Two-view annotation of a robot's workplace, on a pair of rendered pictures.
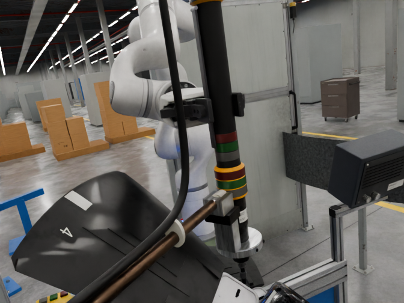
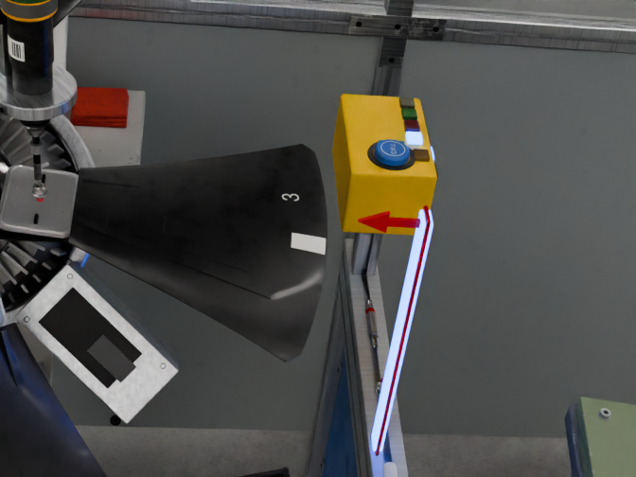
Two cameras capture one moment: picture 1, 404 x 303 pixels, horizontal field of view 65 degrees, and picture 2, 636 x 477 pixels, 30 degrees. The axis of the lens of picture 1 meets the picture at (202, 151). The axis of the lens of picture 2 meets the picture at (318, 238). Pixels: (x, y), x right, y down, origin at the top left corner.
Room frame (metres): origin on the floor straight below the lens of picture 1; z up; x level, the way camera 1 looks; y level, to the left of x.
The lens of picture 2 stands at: (0.83, -0.77, 1.86)
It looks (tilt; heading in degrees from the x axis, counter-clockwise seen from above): 40 degrees down; 101
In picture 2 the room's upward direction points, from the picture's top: 8 degrees clockwise
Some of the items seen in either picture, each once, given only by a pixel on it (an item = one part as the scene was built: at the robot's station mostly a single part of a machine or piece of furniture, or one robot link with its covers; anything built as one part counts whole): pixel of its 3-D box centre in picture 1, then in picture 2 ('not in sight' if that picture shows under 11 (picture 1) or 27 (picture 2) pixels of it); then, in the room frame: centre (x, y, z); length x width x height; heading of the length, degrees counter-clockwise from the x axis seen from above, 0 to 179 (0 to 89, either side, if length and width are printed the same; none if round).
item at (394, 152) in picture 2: not in sight; (392, 153); (0.68, 0.33, 1.08); 0.04 x 0.04 x 0.02
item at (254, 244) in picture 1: (232, 218); (25, 40); (0.42, -0.03, 1.34); 0.09 x 0.07 x 0.10; 145
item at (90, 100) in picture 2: not in sight; (99, 105); (0.22, 0.54, 0.87); 0.08 x 0.08 x 0.02; 21
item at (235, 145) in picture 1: (226, 144); not in sight; (0.42, -0.03, 1.45); 0.03 x 0.03 x 0.01
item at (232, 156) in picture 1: (227, 153); not in sight; (0.42, -0.03, 1.44); 0.03 x 0.03 x 0.01
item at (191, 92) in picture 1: (191, 104); not in sight; (0.53, 0.01, 1.50); 0.11 x 0.10 x 0.07; 20
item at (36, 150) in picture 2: (243, 278); (36, 154); (0.42, -0.03, 1.24); 0.01 x 0.01 x 0.05
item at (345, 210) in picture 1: (359, 202); not in sight; (0.98, -0.50, 1.04); 0.24 x 0.03 x 0.03; 110
